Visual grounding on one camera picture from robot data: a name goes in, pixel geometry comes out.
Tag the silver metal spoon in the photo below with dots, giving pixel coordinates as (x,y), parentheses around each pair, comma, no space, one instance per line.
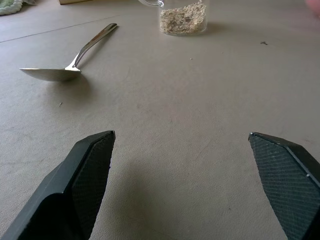
(53,74)

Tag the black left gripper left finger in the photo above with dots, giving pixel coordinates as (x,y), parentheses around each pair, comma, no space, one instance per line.
(75,180)

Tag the light green knitted cloth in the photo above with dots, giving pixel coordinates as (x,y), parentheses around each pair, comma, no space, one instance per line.
(8,5)

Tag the oats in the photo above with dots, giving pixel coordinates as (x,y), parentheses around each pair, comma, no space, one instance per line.
(183,18)

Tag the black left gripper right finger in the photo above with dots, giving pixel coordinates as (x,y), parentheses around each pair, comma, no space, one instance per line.
(287,180)

